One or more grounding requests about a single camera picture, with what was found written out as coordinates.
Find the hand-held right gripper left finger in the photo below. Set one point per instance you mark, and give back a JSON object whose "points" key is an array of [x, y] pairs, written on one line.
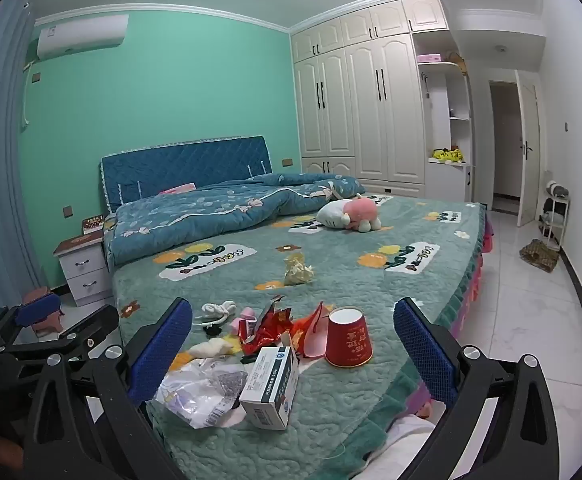
{"points": [[163, 347]]}

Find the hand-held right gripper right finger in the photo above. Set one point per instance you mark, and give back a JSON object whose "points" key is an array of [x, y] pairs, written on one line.
{"points": [[423, 355]]}

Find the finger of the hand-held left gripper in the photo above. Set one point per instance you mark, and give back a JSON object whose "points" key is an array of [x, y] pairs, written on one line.
{"points": [[88, 327], [38, 305]]}

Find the orange plastic bin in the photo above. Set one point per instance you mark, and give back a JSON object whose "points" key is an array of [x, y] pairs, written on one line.
{"points": [[348, 340]]}

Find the white plastic bag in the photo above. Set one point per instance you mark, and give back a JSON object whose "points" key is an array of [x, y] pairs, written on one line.
{"points": [[411, 440]]}

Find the red snack wrapper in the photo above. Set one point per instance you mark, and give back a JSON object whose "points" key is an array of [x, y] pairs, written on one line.
{"points": [[266, 330]]}

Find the clear plastic bag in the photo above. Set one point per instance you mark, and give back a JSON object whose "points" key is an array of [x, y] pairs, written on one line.
{"points": [[196, 390]]}

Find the white nightstand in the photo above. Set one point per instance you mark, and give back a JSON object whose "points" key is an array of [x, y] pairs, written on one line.
{"points": [[86, 270]]}

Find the colourful bed skirt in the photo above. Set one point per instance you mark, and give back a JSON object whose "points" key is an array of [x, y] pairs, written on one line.
{"points": [[471, 280]]}

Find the small box with floral print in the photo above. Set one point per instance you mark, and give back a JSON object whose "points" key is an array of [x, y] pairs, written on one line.
{"points": [[93, 224]]}

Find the white medicine box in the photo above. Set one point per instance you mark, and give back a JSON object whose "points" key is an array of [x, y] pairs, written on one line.
{"points": [[271, 385]]}

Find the green printed blanket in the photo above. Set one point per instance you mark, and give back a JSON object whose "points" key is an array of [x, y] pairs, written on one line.
{"points": [[321, 270]]}

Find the blue floral quilt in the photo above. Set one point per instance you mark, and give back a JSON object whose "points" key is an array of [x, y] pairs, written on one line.
{"points": [[196, 215]]}

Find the crumpled yellow paper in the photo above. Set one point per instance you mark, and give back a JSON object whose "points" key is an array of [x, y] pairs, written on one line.
{"points": [[297, 271]]}

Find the pink pillow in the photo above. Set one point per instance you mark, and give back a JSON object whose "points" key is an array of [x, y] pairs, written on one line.
{"points": [[177, 189]]}

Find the pink and white plush toy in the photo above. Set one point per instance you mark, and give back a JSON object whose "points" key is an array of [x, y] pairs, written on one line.
{"points": [[351, 212]]}

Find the blue quilted headboard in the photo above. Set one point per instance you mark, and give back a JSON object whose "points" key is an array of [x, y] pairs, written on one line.
{"points": [[186, 160]]}

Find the white shelf rack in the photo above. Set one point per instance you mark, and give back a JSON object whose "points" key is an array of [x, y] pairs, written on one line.
{"points": [[553, 215]]}

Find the yellow cloth item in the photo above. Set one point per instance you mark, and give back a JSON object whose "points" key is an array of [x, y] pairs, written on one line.
{"points": [[446, 155]]}

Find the white door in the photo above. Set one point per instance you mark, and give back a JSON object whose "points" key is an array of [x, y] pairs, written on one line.
{"points": [[527, 150]]}

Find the white wardrobe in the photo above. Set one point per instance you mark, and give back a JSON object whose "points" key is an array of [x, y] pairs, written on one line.
{"points": [[361, 110]]}

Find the white air conditioner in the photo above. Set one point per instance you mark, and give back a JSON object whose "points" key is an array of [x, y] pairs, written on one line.
{"points": [[83, 37]]}

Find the pink box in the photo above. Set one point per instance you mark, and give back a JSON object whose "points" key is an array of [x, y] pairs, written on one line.
{"points": [[431, 58]]}

